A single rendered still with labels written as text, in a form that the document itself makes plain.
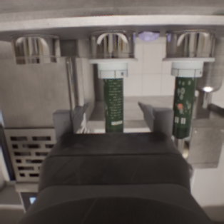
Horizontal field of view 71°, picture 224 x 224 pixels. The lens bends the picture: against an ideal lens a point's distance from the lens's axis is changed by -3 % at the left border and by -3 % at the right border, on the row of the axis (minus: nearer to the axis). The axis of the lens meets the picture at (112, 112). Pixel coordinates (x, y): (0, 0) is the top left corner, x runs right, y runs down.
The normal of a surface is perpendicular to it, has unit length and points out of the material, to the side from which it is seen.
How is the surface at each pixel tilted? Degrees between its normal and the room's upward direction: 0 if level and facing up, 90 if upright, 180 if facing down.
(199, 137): 90
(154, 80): 90
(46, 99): 90
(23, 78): 90
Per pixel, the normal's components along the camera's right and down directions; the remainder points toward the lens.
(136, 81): -0.01, 0.29
